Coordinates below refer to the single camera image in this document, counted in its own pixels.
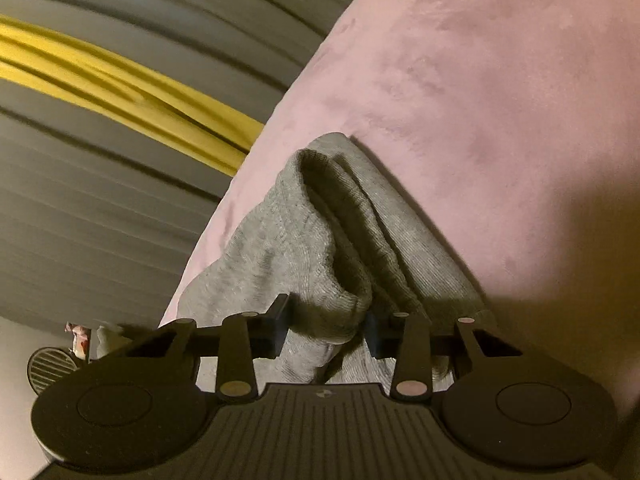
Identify grey sweat pants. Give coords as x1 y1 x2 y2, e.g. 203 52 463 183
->
159 131 501 396

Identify pink blanket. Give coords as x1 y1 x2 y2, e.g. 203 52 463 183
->
157 0 640 441

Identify small white and red clutter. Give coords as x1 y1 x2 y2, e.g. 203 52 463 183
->
64 321 133 363

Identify round slotted vent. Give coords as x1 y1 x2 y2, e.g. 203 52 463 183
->
26 344 83 397

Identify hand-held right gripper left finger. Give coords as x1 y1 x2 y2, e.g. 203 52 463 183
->
122 294 292 401

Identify grey curtain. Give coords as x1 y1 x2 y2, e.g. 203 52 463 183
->
0 0 371 126
0 107 236 328

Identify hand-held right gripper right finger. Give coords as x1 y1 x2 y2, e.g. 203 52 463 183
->
364 311 523 402

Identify yellow curtain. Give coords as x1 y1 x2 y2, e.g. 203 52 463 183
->
0 12 266 177

